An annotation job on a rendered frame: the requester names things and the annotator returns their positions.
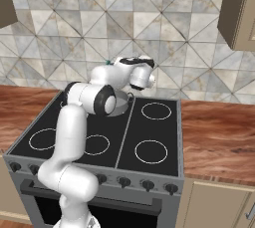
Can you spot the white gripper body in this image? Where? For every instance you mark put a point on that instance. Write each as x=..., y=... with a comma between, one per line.
x=140, y=78

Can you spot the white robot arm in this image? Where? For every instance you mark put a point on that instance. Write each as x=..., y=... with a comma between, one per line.
x=71, y=132

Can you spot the grey metal pot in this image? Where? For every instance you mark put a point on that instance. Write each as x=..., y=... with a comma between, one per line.
x=122, y=106

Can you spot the teal spatula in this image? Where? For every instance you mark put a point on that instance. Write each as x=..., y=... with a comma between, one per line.
x=107, y=62

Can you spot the black hob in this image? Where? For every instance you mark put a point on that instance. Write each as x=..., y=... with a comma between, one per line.
x=151, y=129

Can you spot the black oven knob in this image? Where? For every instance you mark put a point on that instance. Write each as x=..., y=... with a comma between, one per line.
x=171, y=188
x=147, y=184
x=34, y=169
x=124, y=181
x=15, y=166
x=101, y=179

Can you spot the grey oven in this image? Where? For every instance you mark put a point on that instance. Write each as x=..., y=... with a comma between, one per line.
x=139, y=190

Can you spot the black oven door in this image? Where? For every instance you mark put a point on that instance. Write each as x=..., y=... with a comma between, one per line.
x=126, y=217

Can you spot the beige base cupboard door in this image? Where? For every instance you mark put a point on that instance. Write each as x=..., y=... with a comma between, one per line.
x=215, y=207

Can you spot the beige base cupboard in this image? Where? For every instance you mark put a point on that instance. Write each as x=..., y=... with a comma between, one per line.
x=11, y=192

